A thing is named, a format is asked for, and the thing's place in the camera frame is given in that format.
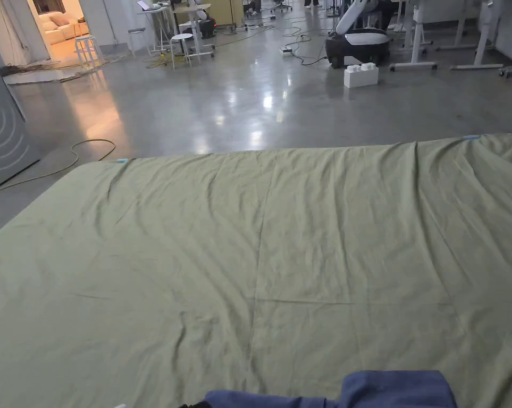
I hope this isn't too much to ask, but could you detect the yellow cable on floor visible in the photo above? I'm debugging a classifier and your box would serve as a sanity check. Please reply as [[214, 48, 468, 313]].
[[0, 139, 117, 196]]

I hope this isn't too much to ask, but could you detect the bed with pale green sheet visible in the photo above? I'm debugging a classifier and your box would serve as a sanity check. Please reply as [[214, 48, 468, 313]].
[[0, 132, 512, 408]]

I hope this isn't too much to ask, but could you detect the beige sofa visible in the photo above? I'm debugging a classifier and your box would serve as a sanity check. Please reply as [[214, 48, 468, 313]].
[[39, 11, 89, 45]]

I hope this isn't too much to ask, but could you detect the white block-shaped box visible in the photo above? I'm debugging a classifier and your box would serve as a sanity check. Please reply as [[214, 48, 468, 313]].
[[343, 62, 380, 89]]

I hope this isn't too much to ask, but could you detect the dark blue shirt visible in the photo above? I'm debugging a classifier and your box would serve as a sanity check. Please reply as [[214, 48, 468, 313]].
[[180, 370, 458, 408]]

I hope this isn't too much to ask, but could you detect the grey square stool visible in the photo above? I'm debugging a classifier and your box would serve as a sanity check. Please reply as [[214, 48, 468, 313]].
[[127, 27, 152, 58]]

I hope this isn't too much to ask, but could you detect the black round device on floor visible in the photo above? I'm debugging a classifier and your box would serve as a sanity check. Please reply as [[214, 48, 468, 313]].
[[194, 18, 217, 39]]

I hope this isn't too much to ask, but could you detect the white round stool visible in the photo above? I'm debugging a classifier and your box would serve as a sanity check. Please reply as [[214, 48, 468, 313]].
[[73, 35, 104, 69], [170, 33, 195, 70]]

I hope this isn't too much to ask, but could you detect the black and white robot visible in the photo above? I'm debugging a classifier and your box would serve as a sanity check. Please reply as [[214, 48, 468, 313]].
[[325, 0, 391, 69]]

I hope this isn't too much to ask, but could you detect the white table with wheeled legs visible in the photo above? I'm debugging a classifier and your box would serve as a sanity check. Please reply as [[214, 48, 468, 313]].
[[389, 0, 482, 72], [449, 0, 512, 78]]

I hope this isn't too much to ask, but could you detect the white desk with laptop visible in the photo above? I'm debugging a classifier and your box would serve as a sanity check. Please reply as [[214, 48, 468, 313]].
[[136, 0, 216, 64]]

